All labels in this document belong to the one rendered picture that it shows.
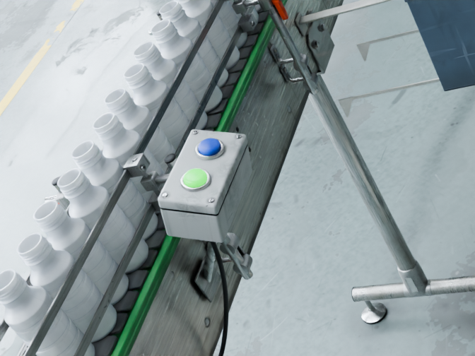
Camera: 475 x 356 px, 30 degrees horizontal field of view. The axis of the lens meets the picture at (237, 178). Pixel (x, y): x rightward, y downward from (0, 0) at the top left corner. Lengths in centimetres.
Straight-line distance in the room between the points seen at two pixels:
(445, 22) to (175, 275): 70
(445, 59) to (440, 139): 118
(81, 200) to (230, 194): 20
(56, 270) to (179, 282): 22
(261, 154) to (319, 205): 132
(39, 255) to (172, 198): 18
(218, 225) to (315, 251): 158
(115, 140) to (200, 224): 21
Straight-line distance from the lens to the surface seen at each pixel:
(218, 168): 114
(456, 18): 164
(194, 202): 110
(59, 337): 112
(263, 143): 154
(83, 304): 115
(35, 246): 111
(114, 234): 121
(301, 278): 263
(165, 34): 143
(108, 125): 125
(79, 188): 118
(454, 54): 169
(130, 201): 125
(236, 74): 154
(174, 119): 136
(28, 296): 110
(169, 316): 125
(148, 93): 135
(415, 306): 239
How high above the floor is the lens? 169
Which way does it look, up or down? 32 degrees down
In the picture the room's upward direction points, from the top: 32 degrees counter-clockwise
